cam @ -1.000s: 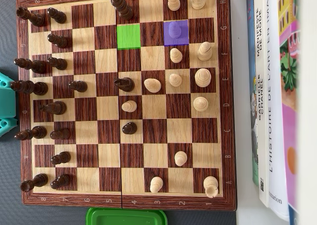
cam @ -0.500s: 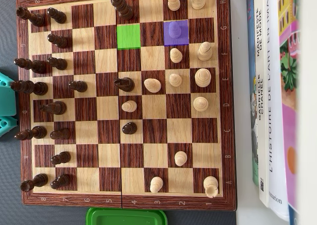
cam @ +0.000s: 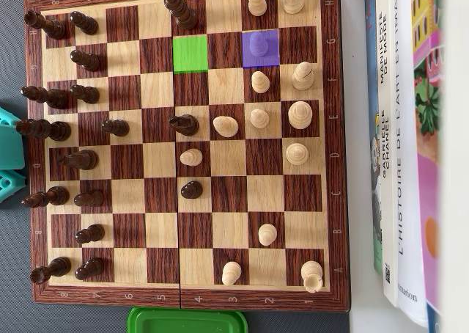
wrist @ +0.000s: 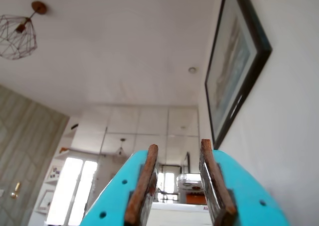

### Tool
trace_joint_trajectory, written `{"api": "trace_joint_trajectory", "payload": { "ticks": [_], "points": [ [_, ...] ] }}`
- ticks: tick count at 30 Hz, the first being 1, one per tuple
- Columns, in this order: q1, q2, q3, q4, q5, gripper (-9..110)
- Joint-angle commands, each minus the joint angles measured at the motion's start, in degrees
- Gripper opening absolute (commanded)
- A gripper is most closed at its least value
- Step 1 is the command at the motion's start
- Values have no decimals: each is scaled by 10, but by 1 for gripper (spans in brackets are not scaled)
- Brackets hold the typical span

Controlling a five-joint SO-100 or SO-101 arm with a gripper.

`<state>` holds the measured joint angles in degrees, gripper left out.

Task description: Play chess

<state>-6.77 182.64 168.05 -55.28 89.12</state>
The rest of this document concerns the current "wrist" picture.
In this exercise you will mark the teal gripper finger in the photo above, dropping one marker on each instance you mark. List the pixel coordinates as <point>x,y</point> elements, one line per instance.
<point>119,193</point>
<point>239,193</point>

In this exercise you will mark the white orange appliance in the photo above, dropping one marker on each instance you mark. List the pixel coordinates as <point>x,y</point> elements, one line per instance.
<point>192,186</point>

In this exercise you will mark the bright window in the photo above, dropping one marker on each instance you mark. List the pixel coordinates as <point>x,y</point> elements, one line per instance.
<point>72,186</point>

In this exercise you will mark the round ceiling spotlight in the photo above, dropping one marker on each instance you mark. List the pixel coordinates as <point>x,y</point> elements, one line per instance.
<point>192,70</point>

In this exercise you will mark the white glossy wall cabinet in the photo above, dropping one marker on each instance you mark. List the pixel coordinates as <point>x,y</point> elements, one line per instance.
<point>149,121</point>

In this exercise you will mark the small white picture frame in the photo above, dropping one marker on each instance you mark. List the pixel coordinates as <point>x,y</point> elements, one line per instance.
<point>53,172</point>
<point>46,201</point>

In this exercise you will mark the black framed wall picture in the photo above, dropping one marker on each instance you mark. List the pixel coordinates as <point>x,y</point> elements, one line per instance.
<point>234,69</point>

